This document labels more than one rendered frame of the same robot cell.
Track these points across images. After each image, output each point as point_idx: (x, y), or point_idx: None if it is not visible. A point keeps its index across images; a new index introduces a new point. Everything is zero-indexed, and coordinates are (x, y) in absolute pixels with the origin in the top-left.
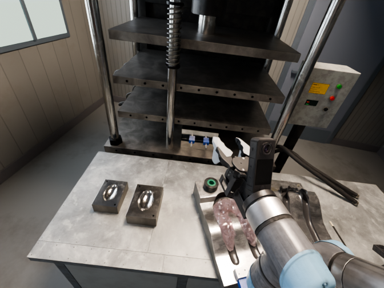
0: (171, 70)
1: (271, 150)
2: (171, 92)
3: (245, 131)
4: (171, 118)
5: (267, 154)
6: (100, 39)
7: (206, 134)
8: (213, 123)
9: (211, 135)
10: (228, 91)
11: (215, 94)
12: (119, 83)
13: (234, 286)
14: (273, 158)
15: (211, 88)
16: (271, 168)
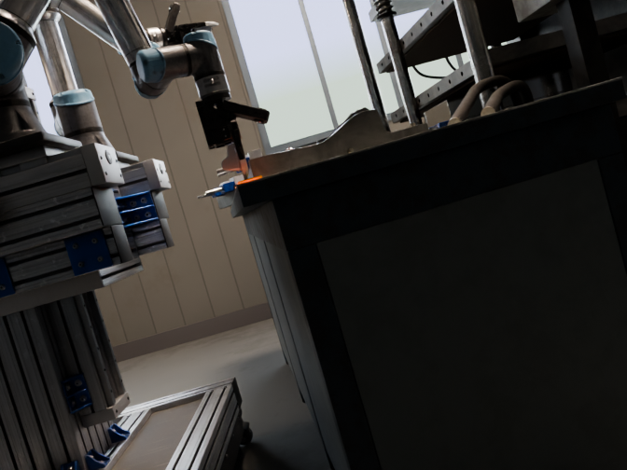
0: (382, 22)
1: (171, 7)
2: (390, 53)
3: (466, 76)
4: (402, 96)
5: (169, 10)
6: (352, 25)
7: (439, 108)
8: (438, 82)
9: (442, 108)
10: (425, 13)
11: (421, 29)
12: (381, 72)
13: (222, 203)
14: (171, 11)
15: (416, 22)
16: (169, 17)
